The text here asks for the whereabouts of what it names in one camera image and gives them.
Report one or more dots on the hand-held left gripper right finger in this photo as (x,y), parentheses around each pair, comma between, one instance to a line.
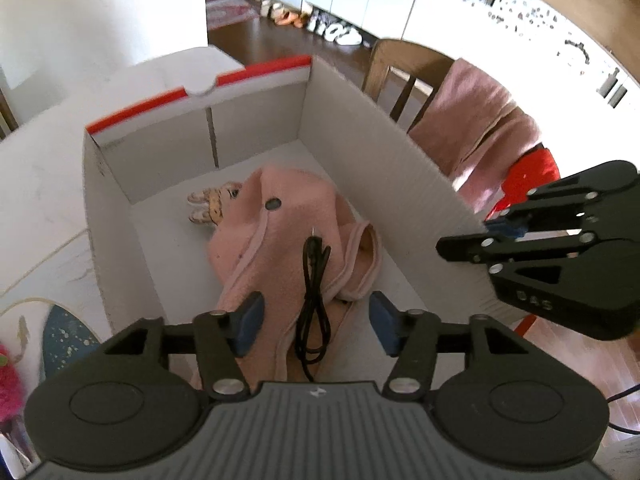
(382,322)

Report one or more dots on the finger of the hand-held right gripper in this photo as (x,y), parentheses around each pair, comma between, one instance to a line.
(505,228)
(470,250)

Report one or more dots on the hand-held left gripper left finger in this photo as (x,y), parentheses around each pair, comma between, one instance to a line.
(250,325)

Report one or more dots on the pink fleece garment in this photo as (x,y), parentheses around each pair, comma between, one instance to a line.
(260,240)

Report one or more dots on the white red cardboard box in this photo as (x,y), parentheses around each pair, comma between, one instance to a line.
(165,240)

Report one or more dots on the red plastic stool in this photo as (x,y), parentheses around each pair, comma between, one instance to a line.
(530,172)

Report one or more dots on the pink towel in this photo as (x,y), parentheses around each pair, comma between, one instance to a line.
(475,110)

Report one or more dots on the dark blue speckled placemat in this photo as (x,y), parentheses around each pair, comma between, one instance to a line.
(65,340)

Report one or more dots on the wooden chair with towel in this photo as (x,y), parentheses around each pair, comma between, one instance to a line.
(395,60)

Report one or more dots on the pink fluffy toy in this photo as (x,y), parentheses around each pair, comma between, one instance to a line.
(7,385)

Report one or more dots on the white patterned shoes pair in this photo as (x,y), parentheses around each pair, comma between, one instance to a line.
(335,31)

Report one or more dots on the orange slippers pair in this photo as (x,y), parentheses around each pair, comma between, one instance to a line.
(290,20)

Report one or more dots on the beige slippers pair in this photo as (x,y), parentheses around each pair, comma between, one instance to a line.
(270,11)

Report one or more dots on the red patterned rug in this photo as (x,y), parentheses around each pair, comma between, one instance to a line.
(227,12)

